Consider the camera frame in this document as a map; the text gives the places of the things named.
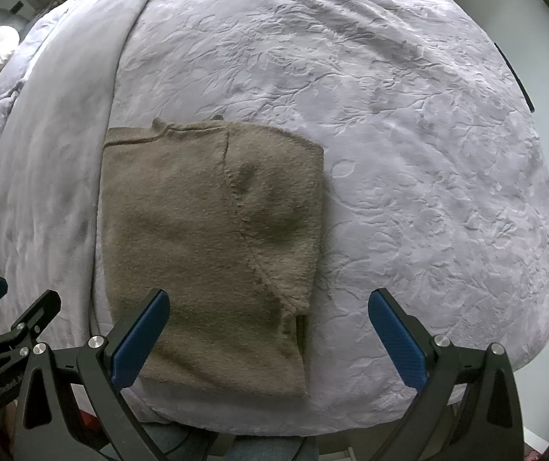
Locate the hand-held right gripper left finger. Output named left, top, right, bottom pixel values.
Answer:
left=13, top=288, right=171, bottom=461

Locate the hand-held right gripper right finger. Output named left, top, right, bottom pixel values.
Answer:
left=368, top=288, right=525, bottom=461

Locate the pale grey comforter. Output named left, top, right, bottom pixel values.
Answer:
left=0, top=0, right=170, bottom=395

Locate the grey embossed blanket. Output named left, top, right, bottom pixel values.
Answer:
left=89, top=0, right=549, bottom=438

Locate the olive knit sweater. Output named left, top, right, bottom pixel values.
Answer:
left=96, top=116, right=326, bottom=399

